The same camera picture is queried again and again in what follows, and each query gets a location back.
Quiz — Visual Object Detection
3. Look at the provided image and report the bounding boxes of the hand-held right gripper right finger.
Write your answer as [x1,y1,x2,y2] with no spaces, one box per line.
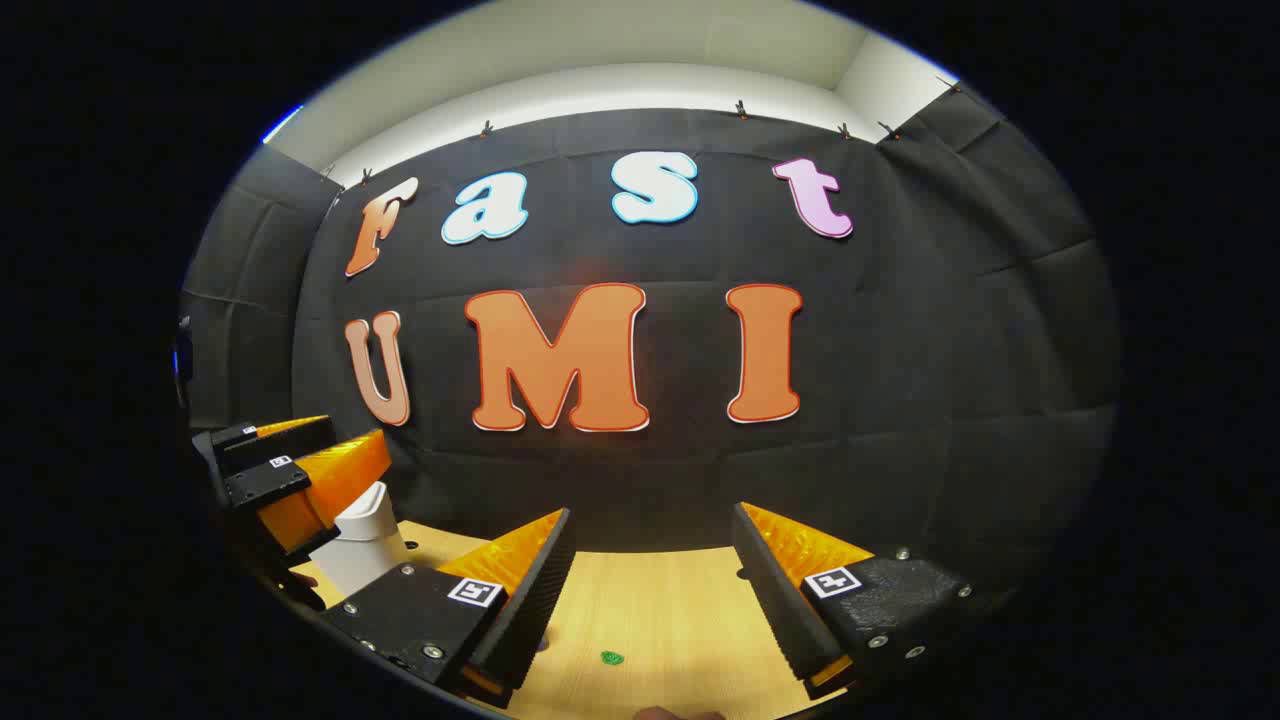
[732,502,1001,701]

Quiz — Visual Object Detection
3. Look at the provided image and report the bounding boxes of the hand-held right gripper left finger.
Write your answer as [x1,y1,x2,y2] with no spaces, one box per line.
[322,507,577,709]

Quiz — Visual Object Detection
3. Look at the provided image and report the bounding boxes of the white desktop garbage bin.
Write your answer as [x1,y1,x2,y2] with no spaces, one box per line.
[310,480,407,599]

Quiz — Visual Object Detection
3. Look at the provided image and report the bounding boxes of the wooden desktop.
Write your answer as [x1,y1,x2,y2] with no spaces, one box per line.
[290,518,851,720]

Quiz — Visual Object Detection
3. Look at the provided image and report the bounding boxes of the black backdrop cloth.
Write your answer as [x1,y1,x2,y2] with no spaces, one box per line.
[180,85,1121,586]

